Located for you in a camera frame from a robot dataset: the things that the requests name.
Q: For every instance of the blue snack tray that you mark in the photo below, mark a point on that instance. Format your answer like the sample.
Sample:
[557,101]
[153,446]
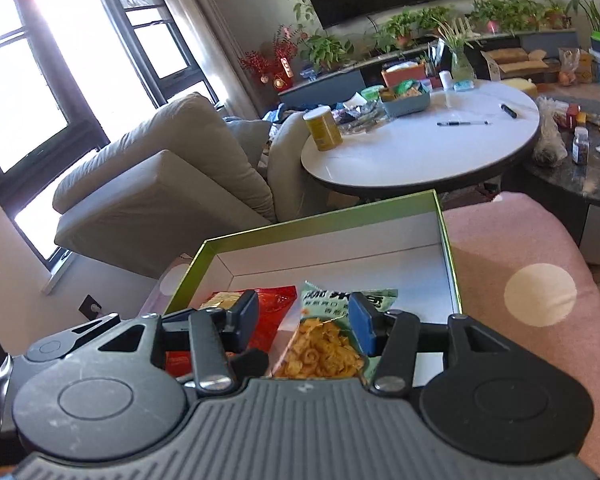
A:
[406,98]

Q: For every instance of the dark glass jar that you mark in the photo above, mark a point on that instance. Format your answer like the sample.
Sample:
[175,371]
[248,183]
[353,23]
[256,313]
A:
[580,145]

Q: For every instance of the black pen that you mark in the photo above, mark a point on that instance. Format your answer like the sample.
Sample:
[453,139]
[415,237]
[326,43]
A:
[457,124]

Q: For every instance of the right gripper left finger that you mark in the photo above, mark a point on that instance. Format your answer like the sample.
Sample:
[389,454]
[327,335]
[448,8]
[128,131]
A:
[208,349]

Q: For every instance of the white round table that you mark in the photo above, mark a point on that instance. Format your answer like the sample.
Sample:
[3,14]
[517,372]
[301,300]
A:
[412,154]

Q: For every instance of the yellow canister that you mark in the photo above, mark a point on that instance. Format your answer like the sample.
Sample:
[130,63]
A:
[323,128]

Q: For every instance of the glass vase with stems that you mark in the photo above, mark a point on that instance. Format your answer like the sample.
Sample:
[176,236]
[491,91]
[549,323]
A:
[457,34]

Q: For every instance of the red star cookie packet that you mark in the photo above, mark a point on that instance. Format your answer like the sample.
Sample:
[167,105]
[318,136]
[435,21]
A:
[273,305]

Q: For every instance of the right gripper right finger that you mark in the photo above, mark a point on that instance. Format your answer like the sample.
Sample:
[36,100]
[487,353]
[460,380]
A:
[390,338]

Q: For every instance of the black marker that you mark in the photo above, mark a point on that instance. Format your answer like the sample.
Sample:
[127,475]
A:
[509,111]

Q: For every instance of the pink polka dot blanket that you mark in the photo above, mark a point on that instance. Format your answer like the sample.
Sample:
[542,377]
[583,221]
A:
[519,272]

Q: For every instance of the dark tv console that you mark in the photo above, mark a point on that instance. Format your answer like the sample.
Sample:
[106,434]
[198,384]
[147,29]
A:
[340,85]

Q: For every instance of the green fried snack packet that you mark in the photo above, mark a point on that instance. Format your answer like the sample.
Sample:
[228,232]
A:
[323,345]

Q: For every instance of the beige sofa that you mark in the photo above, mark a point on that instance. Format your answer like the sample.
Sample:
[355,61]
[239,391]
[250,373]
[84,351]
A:
[185,175]

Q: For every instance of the red flower decoration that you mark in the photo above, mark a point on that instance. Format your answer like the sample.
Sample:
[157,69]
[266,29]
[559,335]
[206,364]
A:
[272,67]

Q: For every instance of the green cardboard box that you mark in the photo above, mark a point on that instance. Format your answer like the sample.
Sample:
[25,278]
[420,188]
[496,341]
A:
[401,243]

